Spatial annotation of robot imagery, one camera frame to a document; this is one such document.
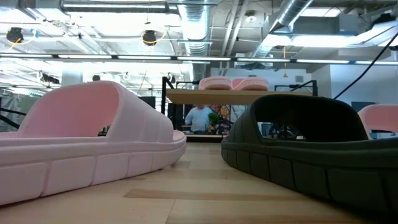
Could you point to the long linear ceiling light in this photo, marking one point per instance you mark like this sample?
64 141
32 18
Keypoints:
140 57

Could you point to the black round lamp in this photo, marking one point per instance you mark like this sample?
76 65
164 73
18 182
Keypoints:
96 78
172 79

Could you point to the grey curtain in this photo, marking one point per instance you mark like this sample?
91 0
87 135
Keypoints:
15 102

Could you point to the white building column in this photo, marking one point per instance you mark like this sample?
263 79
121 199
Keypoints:
72 77

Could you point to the wooden shelf with black frame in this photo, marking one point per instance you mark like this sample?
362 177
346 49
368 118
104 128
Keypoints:
217 97

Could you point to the silver corrugated ceiling duct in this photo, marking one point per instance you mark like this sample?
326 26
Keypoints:
194 25

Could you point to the colourful mosaic panel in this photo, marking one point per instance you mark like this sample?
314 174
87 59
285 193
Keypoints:
225 112

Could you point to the grey rectangular ceiling duct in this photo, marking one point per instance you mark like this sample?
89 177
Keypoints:
326 25

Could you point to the black monitor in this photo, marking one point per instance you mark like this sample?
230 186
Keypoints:
148 102

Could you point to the silver spiral ceiling duct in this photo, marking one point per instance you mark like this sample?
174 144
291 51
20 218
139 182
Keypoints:
292 12

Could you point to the green potted plant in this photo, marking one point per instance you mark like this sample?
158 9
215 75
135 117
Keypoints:
213 118

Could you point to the person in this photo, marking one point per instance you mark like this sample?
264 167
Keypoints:
199 119

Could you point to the pink foam slide sandal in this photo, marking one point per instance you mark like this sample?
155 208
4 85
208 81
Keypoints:
215 83
77 168
381 118
252 84

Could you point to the round ceiling fixture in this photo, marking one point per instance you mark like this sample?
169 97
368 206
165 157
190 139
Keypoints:
250 17

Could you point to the grey wall vent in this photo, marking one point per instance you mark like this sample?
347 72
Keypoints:
299 78

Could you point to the dark blue screen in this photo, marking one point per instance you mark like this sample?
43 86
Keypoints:
362 105

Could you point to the dark grey foam slide sandal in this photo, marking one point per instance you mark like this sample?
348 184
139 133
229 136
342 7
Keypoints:
311 168

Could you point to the black ceiling device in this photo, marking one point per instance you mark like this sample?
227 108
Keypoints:
50 79

